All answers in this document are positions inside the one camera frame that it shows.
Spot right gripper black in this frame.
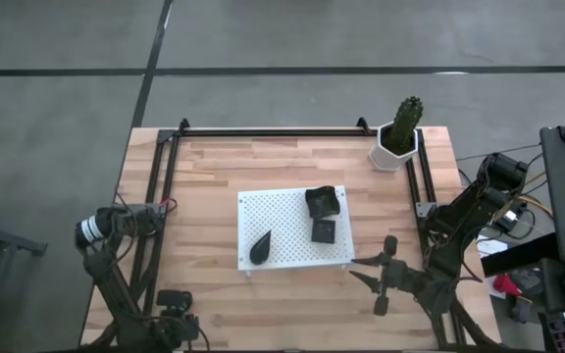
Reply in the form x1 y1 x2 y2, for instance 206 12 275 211
348 234 414 318

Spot small black square plate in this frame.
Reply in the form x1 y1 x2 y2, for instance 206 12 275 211
310 218 337 245

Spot black wavy square bowl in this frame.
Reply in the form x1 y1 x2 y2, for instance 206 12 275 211
304 184 341 220

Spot black teardrop plate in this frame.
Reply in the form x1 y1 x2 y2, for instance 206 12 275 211
248 229 273 267

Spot white perforated metal shelf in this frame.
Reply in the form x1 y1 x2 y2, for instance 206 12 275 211
236 184 356 278

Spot white hexagonal plant pot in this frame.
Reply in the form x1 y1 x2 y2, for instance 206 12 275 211
368 121 420 173

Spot white paper sheet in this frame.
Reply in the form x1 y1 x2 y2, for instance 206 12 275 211
476 234 509 259

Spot red object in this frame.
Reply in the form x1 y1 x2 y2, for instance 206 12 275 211
491 273 523 298

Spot small white adapter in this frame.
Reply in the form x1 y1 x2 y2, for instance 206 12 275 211
500 208 522 229

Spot green cactus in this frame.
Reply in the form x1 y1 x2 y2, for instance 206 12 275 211
388 95 425 151

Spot black stand legs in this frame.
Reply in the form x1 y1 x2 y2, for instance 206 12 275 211
0 194 49 353

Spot thin black cable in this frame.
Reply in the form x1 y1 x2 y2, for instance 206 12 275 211
456 143 542 162

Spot black aluminium table frame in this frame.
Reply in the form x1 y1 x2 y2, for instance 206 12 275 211
115 116 468 350

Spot yellow cable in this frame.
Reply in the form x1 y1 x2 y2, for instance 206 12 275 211
517 193 554 217

